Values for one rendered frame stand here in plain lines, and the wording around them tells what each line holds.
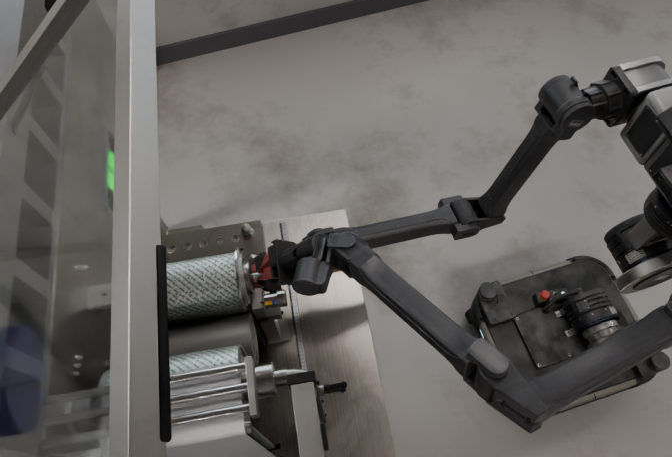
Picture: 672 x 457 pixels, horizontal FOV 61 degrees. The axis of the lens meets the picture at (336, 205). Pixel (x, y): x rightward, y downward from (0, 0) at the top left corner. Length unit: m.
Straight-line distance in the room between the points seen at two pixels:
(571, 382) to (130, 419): 0.77
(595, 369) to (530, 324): 1.33
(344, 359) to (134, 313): 1.16
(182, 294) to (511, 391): 0.69
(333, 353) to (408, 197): 1.38
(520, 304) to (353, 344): 1.00
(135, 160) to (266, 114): 2.60
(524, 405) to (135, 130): 0.73
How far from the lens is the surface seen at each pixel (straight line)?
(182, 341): 1.31
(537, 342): 2.38
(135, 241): 0.50
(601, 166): 3.17
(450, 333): 1.06
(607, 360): 1.09
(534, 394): 1.02
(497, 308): 2.36
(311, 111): 3.11
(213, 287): 1.26
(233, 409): 1.03
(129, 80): 0.60
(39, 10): 1.43
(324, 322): 1.62
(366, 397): 1.58
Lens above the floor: 2.45
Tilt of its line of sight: 62 degrees down
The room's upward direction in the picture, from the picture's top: 2 degrees counter-clockwise
